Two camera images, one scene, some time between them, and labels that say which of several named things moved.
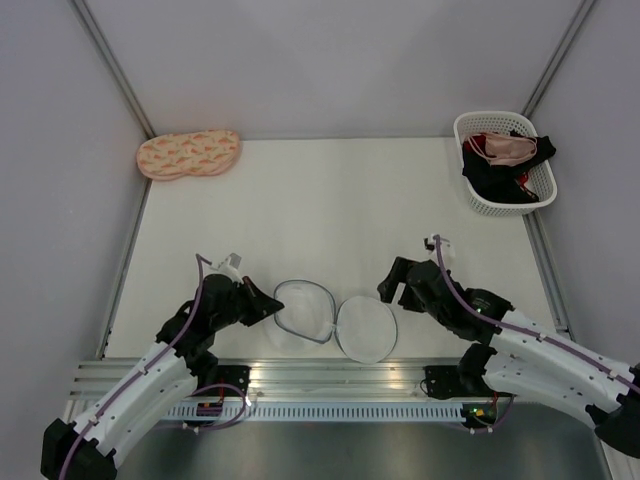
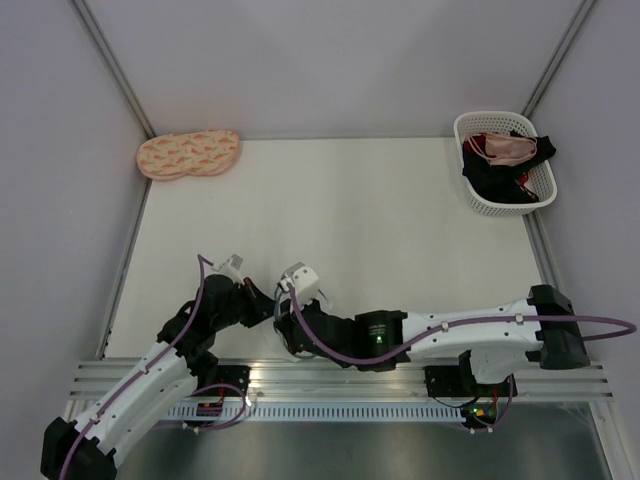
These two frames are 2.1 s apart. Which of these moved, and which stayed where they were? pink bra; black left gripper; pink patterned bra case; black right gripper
Moved: black right gripper
Stayed: pink bra; black left gripper; pink patterned bra case
